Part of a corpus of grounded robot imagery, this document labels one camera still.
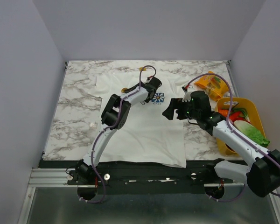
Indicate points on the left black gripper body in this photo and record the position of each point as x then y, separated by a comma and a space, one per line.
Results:
152, 98

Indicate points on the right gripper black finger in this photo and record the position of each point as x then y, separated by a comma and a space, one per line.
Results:
170, 110
182, 111

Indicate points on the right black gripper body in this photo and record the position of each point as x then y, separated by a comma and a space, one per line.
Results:
176, 108

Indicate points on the white t-shirt with flower print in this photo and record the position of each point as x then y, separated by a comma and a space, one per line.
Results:
147, 136

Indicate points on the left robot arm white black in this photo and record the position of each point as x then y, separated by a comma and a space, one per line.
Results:
113, 118

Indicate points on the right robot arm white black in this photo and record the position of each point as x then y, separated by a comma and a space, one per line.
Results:
261, 173

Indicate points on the toy carrot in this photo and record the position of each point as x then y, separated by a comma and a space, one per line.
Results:
223, 112

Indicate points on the orange candy bag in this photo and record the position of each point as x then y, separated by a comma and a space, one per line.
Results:
214, 86

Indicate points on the toy red chili pepper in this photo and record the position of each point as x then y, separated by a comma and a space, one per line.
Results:
234, 116

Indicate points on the toy green onion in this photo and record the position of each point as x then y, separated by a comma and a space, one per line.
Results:
243, 111

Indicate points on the yellow plastic basket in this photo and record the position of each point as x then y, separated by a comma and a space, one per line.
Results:
253, 118

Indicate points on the toy napa cabbage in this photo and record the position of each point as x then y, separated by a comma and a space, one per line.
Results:
251, 132

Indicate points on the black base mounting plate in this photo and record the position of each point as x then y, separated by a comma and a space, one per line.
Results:
128, 178

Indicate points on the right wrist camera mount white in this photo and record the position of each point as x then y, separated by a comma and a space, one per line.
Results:
187, 97

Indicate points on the aluminium rail frame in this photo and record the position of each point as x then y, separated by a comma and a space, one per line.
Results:
50, 200

